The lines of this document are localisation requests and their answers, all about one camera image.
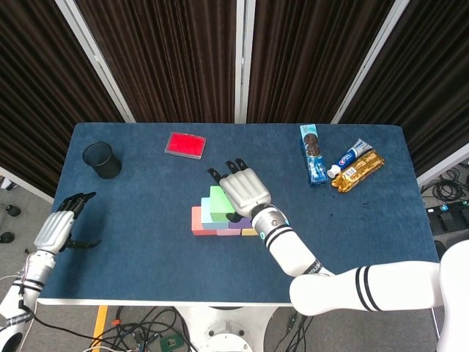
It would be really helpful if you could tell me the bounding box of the red ink pad case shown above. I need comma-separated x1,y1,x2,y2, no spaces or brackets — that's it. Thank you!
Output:
164,131,207,160

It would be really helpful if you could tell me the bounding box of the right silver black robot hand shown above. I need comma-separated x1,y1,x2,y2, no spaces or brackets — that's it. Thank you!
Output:
207,158,273,225

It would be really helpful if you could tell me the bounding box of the purple cube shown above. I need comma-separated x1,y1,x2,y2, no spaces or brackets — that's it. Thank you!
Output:
227,216,254,230

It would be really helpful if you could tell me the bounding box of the black cable pile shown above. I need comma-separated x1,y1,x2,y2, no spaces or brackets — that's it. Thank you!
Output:
421,166,469,206

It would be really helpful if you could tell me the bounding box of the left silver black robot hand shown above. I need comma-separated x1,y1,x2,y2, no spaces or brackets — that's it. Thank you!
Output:
33,191,103,254

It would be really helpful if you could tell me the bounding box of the white blue toothpaste tube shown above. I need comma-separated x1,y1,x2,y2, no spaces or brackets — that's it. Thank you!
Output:
327,138,374,179

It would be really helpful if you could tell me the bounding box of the light blue cube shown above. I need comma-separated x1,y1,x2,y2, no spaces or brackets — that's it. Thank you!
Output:
200,197,231,231

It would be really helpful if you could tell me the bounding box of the gold foil snack pack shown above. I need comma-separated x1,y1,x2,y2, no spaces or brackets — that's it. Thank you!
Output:
331,149,386,193

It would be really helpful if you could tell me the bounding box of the yellow floor tape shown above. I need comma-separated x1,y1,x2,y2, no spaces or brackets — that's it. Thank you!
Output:
91,306,110,344

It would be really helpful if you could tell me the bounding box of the black mesh pen cup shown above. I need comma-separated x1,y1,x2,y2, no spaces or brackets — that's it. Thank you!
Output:
81,141,122,180

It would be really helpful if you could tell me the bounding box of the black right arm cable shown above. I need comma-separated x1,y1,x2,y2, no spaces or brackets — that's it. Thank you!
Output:
289,311,316,352

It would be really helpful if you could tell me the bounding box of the green circuit board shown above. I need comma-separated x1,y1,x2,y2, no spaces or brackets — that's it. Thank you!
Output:
160,334,183,351

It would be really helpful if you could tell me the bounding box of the blue table cloth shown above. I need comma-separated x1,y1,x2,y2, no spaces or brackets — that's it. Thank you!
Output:
36,122,451,304

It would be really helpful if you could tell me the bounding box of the black floor cable bundle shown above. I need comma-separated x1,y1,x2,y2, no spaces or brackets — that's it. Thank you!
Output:
91,307,195,352

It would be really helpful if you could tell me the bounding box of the blue cookie box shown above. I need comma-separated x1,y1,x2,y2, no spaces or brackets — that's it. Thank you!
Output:
299,123,328,187

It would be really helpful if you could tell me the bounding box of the black cable with inline plug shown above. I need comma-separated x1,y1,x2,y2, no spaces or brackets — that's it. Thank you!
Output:
285,309,305,352

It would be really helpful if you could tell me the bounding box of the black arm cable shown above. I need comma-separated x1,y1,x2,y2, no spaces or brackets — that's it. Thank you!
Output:
16,291,122,333
289,311,316,352

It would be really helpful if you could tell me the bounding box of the green cube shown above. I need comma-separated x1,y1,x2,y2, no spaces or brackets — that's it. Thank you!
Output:
209,186,236,224

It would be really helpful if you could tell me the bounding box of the white table frame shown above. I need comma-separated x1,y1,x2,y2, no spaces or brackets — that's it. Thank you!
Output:
36,297,440,308

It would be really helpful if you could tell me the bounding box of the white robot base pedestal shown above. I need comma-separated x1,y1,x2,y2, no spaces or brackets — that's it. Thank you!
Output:
174,305,276,352

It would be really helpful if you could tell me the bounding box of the red-orange cube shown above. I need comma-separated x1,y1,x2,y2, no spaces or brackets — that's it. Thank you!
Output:
191,206,219,237

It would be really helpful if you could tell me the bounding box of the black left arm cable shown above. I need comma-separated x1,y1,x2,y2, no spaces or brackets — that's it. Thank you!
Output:
16,291,122,333

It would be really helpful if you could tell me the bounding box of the brown partition panel white frame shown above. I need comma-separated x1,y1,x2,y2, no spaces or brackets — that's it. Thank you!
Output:
331,0,469,186
243,0,410,125
0,0,136,205
65,0,245,124

